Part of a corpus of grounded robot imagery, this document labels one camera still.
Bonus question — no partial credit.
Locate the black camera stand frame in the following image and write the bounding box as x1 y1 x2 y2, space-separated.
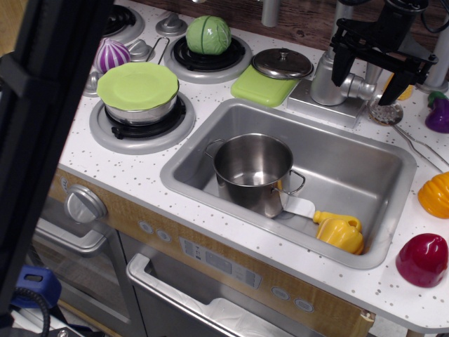
1 1 113 336

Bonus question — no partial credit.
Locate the yellow handled white spatula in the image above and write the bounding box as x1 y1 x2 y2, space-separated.
272 187 362 232

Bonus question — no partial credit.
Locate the rear right stove burner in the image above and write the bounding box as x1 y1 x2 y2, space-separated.
163 36 253 84

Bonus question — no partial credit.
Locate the grey stove knob rear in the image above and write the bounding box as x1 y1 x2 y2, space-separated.
156 13 187 37

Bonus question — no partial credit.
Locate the black coiled cable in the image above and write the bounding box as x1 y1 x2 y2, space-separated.
13 286 52 337

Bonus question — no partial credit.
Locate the green plastic cutting board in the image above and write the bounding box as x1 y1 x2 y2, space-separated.
231 65 300 107

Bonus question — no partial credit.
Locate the purple toy eggplant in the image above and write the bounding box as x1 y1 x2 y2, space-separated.
425 91 448 133

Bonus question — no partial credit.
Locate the grey stove knob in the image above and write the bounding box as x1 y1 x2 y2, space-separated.
156 13 187 37
83 72 100 98
126 39 155 62

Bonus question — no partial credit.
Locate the stove burner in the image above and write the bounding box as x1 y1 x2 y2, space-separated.
89 93 196 155
163 36 253 84
102 5 145 44

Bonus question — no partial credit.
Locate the blue plastic clamp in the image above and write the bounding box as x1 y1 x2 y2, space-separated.
11 265 62 308

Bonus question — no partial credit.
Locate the grey stove knob left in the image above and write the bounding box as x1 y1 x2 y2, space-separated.
83 72 100 98

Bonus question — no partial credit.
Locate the metal wire utensil handle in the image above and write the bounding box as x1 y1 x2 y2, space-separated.
145 37 170 65

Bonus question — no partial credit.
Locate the front right stove burner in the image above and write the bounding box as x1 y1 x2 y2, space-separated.
89 93 196 155

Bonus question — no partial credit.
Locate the grey rear post left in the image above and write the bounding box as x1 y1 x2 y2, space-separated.
261 0 281 27

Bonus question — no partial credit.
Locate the silver toy faucet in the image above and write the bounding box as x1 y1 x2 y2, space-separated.
287 0 378 129

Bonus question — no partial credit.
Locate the purple striped toy onion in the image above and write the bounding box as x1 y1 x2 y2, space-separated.
93 38 130 73

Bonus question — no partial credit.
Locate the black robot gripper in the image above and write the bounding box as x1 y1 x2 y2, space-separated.
330 1 438 105

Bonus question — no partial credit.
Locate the silver dishwasher door handle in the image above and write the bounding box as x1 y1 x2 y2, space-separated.
126 253 290 336

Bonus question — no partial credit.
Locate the orange toy bell pepper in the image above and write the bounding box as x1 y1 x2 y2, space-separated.
417 172 448 219

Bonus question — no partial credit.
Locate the steel bowl on burner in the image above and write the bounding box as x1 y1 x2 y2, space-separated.
104 94 177 126

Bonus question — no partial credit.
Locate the yellow toy corn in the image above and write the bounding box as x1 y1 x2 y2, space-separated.
383 74 414 100

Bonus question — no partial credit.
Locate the grey oven door handle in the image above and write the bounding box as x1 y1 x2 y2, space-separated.
35 218 107 258

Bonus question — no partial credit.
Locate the stainless steel pot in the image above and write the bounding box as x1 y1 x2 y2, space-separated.
204 133 306 218

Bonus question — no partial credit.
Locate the grey rear post right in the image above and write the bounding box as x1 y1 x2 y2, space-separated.
416 28 448 93

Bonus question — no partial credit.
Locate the rear left stove burner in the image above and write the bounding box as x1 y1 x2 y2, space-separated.
102 5 145 44

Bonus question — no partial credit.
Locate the grey post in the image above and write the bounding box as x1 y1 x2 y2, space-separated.
261 0 281 27
416 28 448 93

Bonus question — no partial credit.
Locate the metal slotted skimmer spoon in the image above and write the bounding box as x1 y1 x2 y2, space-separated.
366 95 448 173

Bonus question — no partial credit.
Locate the green toy cabbage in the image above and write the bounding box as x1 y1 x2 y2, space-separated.
186 15 232 55

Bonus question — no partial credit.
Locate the silver oven dial knob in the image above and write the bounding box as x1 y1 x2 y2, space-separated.
64 184 107 224

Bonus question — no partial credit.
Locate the green plastic plate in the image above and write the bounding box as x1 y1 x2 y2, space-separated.
97 62 179 111

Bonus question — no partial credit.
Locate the grey stove knob middle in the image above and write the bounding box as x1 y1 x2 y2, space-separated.
126 39 155 62

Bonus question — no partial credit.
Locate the red toy bell pepper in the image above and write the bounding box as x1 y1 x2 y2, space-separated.
396 233 448 288

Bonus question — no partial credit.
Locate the grey toy sink basin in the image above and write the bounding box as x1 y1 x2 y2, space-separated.
161 99 417 269

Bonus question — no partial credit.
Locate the yellow toy bell pepper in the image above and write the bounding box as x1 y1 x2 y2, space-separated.
316 218 364 255

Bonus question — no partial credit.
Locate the steel pot lid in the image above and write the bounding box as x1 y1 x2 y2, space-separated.
252 48 314 80

